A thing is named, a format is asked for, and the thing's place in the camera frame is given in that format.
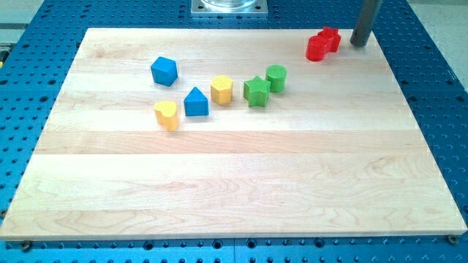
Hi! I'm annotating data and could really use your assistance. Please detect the blue triangle block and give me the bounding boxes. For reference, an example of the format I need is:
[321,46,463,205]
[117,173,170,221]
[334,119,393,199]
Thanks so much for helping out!
[184,87,209,116]

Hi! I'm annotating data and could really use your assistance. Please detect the left board clamp screw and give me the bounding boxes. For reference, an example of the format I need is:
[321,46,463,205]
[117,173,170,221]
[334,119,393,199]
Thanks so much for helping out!
[19,240,32,252]

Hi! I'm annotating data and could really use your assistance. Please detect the right board clamp screw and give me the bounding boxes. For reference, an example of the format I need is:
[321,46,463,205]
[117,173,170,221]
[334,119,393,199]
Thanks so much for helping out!
[447,235,458,245]

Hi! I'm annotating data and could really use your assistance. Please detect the red star block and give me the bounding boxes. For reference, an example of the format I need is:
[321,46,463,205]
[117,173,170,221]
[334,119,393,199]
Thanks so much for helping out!
[318,26,341,53]

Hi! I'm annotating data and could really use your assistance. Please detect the wooden board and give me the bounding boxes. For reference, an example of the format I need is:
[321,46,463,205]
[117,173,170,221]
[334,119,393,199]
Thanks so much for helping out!
[1,28,467,241]

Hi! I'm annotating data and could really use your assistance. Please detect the yellow heart block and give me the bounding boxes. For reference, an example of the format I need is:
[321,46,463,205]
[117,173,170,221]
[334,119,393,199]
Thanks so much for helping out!
[154,101,179,131]

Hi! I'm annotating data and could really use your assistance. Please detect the yellow hexagon block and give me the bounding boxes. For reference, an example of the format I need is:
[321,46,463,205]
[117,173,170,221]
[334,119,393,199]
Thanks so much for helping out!
[211,75,233,104]

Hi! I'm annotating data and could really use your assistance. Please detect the blue cube block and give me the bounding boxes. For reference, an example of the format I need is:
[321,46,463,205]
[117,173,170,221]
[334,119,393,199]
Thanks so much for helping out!
[151,57,178,87]

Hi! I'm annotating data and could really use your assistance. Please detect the green cylinder block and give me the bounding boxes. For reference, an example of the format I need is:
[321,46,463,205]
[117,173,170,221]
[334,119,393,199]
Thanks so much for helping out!
[265,64,287,93]

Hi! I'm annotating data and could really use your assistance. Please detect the green star block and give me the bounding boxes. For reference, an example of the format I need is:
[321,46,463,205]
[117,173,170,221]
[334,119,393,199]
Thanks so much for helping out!
[243,76,271,107]

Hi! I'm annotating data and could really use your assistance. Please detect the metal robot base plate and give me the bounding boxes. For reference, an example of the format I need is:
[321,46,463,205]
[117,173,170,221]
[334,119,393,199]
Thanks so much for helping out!
[191,0,268,16]

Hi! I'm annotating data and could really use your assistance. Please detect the red cylinder block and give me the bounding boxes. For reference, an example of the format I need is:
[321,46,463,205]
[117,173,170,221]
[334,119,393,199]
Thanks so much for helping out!
[306,35,328,61]

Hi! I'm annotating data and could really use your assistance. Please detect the board clamp screw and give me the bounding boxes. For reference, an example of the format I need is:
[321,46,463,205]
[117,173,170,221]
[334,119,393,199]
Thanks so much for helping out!
[447,235,458,245]
[19,240,32,252]

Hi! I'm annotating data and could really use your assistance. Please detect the grey pusher rod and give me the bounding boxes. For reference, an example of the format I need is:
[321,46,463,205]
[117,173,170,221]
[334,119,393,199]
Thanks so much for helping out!
[350,0,382,47]

